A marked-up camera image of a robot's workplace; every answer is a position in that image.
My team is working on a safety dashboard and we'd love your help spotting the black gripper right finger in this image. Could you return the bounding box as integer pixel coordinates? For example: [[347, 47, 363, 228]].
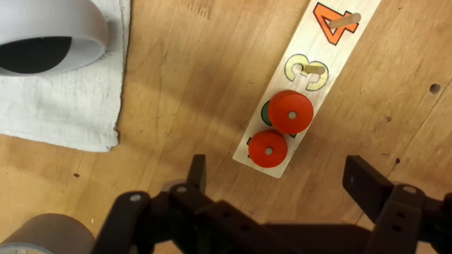
[[341, 156, 394, 225]]

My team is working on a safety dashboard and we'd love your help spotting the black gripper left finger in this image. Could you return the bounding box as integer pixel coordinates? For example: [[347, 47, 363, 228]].
[[186, 154, 206, 191]]

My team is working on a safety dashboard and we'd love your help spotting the orange disc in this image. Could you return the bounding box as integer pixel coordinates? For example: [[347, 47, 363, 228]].
[[247, 130, 288, 168], [268, 91, 313, 136]]

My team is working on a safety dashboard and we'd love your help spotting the wooden peg rack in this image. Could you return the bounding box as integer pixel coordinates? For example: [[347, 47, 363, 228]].
[[233, 0, 381, 178]]

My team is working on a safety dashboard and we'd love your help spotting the white cloth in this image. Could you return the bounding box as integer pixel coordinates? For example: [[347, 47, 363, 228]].
[[0, 0, 131, 153]]

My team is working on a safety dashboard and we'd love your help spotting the grey tape roll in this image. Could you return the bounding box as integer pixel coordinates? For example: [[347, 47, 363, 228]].
[[0, 213, 94, 254]]

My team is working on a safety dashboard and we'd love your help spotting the white round speaker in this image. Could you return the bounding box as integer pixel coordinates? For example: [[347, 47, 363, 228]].
[[0, 0, 108, 77]]

